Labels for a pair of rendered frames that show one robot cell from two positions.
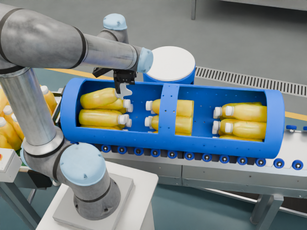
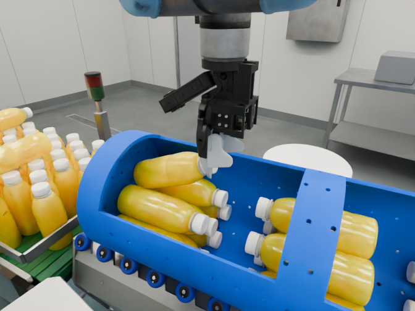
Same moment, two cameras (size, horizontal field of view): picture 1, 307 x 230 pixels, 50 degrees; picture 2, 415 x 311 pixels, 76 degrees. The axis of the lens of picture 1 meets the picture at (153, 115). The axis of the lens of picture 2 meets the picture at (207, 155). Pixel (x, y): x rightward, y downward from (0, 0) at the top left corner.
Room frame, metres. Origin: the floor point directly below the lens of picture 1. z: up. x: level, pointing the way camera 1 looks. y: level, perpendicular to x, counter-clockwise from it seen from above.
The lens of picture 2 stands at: (0.53, 0.02, 1.48)
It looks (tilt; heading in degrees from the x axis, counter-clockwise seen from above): 29 degrees down; 15
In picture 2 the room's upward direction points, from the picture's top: straight up
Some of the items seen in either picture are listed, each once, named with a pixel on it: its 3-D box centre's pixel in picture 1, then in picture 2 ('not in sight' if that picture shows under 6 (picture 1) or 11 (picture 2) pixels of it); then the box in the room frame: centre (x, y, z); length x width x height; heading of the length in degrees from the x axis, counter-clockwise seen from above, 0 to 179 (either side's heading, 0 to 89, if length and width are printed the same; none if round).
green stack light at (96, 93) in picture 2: not in sight; (96, 91); (1.44, 0.73, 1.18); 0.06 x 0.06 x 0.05
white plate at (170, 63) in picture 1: (168, 62); (305, 163); (1.34, -0.10, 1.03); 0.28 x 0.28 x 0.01
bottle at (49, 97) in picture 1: (49, 103); not in sight; (1.15, 0.52, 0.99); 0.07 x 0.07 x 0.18
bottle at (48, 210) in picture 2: not in sight; (51, 218); (0.94, 0.56, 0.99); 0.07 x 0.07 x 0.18
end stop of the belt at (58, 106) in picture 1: (50, 124); (92, 208); (1.03, 0.50, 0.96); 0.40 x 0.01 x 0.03; 168
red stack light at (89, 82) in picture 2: not in sight; (93, 80); (1.44, 0.73, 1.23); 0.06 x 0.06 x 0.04
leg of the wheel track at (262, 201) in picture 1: (263, 198); not in sight; (0.87, -0.62, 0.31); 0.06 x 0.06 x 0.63; 78
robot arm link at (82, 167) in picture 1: (83, 169); not in sight; (0.51, 0.21, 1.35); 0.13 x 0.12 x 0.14; 59
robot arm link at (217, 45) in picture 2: not in sight; (225, 44); (0.96, 0.10, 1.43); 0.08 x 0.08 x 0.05
